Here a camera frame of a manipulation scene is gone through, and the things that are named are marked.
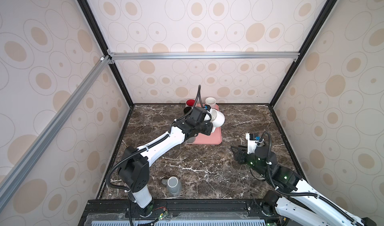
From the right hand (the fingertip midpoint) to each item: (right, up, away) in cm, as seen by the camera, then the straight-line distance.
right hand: (235, 146), depth 73 cm
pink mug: (-8, +27, +38) cm, 47 cm away
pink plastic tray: (-6, 0, +29) cm, 29 cm away
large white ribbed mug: (-8, +14, +5) cm, 17 cm away
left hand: (-8, +11, +6) cm, 15 cm away
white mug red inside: (-23, +25, +30) cm, 45 cm away
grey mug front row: (-30, -19, -1) cm, 35 cm away
